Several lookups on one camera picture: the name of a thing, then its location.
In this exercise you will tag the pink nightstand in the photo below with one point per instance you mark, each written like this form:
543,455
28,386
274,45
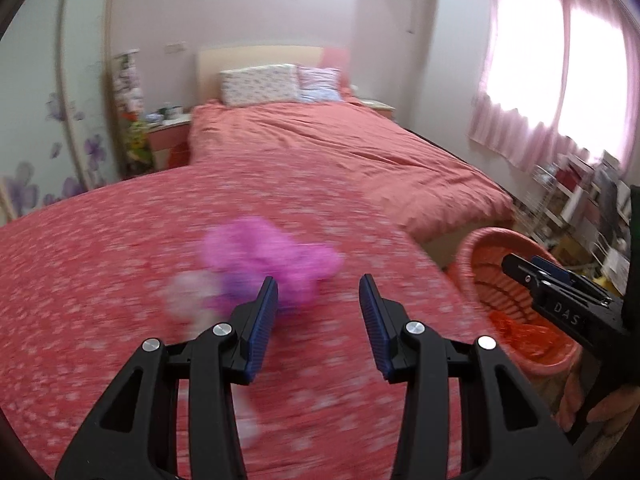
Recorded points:
167,140

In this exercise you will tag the pink plastic bag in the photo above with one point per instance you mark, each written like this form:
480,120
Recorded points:
265,250

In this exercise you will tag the red floral blanket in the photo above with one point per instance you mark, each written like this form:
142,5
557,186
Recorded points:
125,235

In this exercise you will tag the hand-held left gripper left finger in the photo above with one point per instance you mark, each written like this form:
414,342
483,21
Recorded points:
262,325

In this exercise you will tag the floral glass wardrobe doors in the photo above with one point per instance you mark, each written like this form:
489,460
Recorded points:
35,85

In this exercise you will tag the salmon duvet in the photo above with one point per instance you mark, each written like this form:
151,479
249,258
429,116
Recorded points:
325,145

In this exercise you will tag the pink striped pillow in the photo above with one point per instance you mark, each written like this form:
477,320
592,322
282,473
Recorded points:
320,82

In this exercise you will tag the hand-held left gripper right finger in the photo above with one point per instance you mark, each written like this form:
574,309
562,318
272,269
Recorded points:
372,320

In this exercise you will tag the person's right hand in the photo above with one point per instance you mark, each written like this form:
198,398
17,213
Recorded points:
615,405

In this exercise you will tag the white shelf unit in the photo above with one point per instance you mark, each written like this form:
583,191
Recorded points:
575,195

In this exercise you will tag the purple plastic bag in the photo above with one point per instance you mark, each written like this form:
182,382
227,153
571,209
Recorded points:
295,296

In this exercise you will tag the clear plastic bag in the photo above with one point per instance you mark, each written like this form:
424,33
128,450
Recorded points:
190,292

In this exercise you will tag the white floral pillow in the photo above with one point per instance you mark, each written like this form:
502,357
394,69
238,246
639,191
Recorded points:
260,85

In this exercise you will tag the cream and pink headboard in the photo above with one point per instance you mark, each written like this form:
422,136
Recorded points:
250,57

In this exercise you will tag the pink curtain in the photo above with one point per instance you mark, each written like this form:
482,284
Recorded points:
500,125

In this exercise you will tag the clear plush toy display case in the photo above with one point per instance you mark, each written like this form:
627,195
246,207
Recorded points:
127,90

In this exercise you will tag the light wooden nightstand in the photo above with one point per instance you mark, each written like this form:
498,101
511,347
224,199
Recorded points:
375,105

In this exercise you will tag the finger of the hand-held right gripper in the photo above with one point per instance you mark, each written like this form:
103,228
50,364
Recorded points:
520,272
550,269

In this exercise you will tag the orange plastic bag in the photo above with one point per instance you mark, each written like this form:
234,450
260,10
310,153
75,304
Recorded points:
520,332

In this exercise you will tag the yellow-green plush toy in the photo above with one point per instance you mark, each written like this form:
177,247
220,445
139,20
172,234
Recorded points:
137,142

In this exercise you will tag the orange plastic laundry basket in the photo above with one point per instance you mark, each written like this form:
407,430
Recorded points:
475,260

